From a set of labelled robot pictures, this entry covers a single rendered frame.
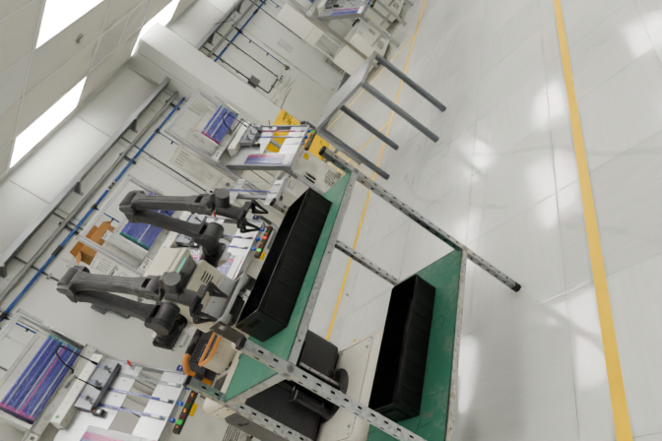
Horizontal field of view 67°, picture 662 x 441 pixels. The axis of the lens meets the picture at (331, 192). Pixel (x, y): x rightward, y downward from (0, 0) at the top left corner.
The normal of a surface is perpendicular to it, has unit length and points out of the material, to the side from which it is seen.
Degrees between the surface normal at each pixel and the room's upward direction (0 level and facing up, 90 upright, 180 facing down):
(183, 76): 90
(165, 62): 90
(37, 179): 90
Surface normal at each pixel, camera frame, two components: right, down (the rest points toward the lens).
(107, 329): 0.55, -0.50
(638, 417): -0.80, -0.54
